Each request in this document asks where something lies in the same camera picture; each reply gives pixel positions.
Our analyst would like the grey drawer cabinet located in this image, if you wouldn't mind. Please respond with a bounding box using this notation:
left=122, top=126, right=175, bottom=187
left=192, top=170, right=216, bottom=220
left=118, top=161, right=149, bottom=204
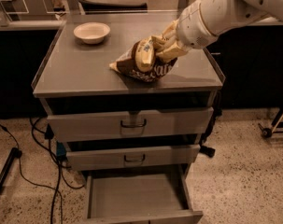
left=31, top=12, right=226, bottom=224

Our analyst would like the black plug on floor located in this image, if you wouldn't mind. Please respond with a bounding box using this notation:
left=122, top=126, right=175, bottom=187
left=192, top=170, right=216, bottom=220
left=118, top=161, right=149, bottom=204
left=200, top=146, right=216, bottom=158

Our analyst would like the black stand leg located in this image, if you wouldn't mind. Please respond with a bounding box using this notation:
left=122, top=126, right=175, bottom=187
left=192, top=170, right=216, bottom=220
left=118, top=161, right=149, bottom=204
left=0, top=147, right=22, bottom=190

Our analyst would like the middle grey drawer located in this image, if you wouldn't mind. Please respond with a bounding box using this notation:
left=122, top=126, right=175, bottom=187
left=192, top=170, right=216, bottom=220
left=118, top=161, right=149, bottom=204
left=66, top=145, right=200, bottom=171

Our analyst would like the black wheeled cart base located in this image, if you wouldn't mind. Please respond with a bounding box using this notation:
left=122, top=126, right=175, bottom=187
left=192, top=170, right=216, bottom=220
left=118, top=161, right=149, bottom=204
left=258, top=106, right=283, bottom=138

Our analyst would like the bottom grey drawer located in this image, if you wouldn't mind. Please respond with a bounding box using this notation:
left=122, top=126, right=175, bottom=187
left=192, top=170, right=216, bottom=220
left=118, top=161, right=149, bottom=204
left=84, top=165, right=203, bottom=224

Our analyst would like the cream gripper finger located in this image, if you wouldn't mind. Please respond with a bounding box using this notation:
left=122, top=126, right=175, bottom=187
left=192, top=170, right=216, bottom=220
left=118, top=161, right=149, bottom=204
left=156, top=43, right=190, bottom=63
left=151, top=32, right=176, bottom=51

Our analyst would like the black floor cable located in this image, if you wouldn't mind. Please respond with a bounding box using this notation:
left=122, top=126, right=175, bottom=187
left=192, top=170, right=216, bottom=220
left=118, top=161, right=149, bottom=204
left=0, top=117, right=86, bottom=224

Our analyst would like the grey drawer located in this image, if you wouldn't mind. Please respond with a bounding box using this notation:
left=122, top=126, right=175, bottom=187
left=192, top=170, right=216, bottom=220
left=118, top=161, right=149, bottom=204
left=84, top=165, right=203, bottom=224
left=48, top=108, right=213, bottom=142
left=66, top=145, right=200, bottom=171

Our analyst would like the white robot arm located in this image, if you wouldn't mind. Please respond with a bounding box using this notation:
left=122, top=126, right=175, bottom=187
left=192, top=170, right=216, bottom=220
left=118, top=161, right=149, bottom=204
left=156, top=0, right=283, bottom=63

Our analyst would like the top grey drawer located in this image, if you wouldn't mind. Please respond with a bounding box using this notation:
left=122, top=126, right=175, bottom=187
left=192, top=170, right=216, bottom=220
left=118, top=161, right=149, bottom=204
left=48, top=108, right=213, bottom=142

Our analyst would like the white bowl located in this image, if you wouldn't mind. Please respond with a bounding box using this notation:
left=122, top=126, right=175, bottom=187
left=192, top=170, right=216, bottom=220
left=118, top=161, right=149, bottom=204
left=74, top=22, right=110, bottom=45

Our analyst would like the brown and yellow chip bag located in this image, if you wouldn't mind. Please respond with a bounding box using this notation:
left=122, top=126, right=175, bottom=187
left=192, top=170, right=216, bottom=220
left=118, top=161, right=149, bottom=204
left=109, top=36, right=177, bottom=83

